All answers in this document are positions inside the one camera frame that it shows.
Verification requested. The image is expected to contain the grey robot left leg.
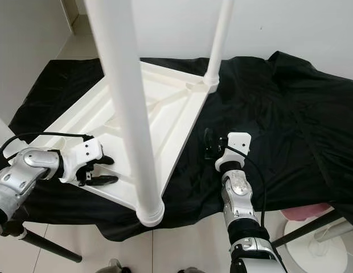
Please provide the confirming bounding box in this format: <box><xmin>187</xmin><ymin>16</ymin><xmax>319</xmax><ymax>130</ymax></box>
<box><xmin>107</xmin><ymin>259</ymin><xmax>123</xmax><ymax>273</ymax></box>

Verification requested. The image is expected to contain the white plastic table top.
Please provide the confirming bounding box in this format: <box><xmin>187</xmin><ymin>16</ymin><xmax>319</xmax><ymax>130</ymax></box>
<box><xmin>28</xmin><ymin>60</ymin><xmax>220</xmax><ymax>217</ymax></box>

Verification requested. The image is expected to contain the black table cloth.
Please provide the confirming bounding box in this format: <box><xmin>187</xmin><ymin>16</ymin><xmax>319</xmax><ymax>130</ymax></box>
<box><xmin>0</xmin><ymin>51</ymin><xmax>353</xmax><ymax>242</ymax></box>

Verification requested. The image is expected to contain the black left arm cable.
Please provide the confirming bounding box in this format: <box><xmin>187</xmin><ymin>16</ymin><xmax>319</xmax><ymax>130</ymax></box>
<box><xmin>0</xmin><ymin>132</ymin><xmax>95</xmax><ymax>166</ymax></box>

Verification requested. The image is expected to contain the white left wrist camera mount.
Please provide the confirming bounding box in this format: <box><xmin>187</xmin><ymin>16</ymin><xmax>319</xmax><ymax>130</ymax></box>
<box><xmin>65</xmin><ymin>138</ymin><xmax>104</xmax><ymax>185</ymax></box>

